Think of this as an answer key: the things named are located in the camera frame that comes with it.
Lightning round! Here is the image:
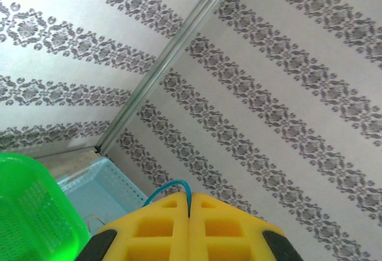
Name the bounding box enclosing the thin blue cable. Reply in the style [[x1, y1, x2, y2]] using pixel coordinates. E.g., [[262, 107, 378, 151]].
[[142, 179, 192, 217]]

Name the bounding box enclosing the aluminium frame post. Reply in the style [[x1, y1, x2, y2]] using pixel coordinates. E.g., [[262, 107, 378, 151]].
[[94, 0, 239, 158]]

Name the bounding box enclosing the light blue plastic basket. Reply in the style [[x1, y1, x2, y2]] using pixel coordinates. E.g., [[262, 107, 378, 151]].
[[56, 156, 150, 235]]

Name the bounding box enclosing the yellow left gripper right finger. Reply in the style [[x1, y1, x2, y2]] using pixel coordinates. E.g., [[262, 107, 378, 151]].
[[188, 192, 306, 261]]

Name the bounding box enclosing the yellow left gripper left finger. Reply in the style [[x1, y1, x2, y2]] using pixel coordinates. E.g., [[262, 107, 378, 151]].
[[78, 191, 191, 261]]

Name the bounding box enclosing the green plastic basket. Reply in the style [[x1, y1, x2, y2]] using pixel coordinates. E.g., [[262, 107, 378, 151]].
[[0, 152, 92, 261]]

